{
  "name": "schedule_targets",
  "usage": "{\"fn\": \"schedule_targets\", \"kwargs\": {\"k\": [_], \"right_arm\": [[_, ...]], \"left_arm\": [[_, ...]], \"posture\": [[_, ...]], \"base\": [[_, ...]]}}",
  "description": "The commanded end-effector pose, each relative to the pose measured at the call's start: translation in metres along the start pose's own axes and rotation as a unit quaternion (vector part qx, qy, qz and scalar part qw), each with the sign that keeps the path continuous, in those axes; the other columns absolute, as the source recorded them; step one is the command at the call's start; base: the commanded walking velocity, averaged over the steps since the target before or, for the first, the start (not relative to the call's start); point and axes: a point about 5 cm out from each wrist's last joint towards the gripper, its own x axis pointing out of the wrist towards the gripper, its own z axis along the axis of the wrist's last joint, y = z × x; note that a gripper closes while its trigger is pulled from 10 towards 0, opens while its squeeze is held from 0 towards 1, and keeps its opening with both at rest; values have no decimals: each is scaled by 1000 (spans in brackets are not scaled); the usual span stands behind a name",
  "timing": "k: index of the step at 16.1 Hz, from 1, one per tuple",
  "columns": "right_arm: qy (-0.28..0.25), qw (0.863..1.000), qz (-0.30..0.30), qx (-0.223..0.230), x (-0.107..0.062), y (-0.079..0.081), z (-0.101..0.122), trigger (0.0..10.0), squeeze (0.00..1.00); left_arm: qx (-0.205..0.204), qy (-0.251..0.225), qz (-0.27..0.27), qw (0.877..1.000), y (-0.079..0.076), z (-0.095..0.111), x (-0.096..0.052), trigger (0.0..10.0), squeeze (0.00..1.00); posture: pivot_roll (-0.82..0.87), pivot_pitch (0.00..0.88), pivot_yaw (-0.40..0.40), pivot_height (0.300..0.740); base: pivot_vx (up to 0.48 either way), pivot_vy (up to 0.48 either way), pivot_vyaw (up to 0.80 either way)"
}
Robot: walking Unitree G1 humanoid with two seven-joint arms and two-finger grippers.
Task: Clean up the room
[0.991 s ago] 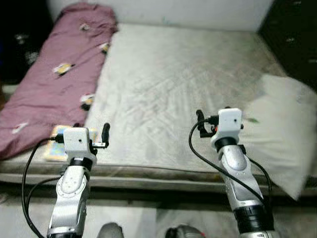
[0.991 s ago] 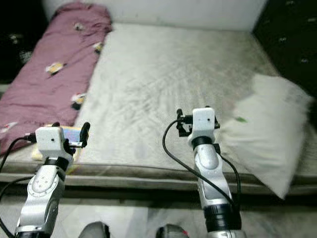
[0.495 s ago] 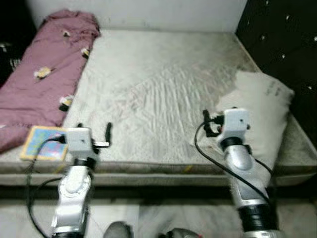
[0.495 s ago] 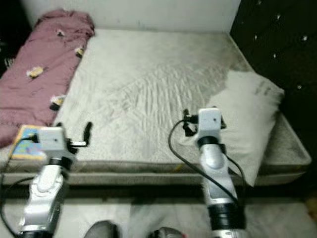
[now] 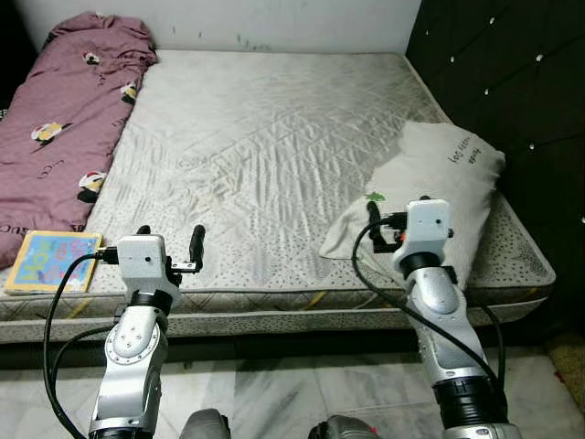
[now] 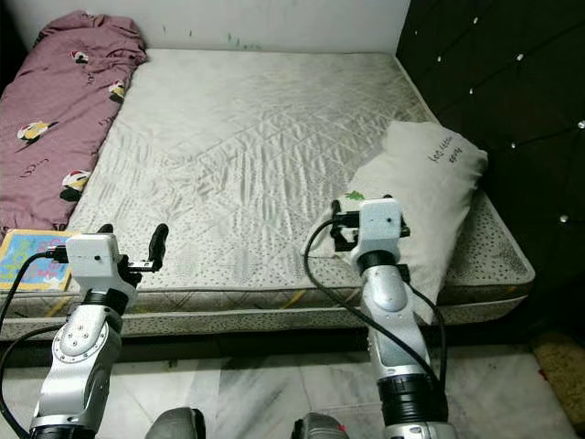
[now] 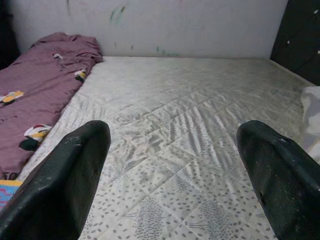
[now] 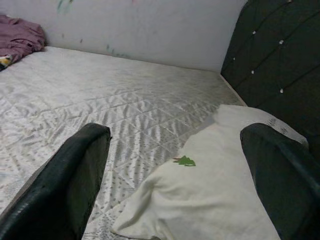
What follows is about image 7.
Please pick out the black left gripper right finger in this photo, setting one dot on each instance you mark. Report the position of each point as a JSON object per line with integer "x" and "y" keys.
{"x": 290, "y": 190}

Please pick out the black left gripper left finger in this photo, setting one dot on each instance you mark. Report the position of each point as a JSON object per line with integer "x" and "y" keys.
{"x": 57, "y": 190}

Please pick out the colourful picture book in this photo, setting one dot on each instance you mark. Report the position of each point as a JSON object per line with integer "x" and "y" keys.
{"x": 8, "y": 192}

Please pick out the white pillow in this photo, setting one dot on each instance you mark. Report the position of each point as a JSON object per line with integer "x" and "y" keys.
{"x": 312, "y": 112}

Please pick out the purple patterned blanket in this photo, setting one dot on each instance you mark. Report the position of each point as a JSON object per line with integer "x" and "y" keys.
{"x": 37, "y": 87}

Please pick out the white quilted mattress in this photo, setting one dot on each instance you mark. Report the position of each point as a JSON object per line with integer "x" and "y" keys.
{"x": 175, "y": 112}

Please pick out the black tufted headboard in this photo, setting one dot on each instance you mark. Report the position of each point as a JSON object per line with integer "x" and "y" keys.
{"x": 297, "y": 37}

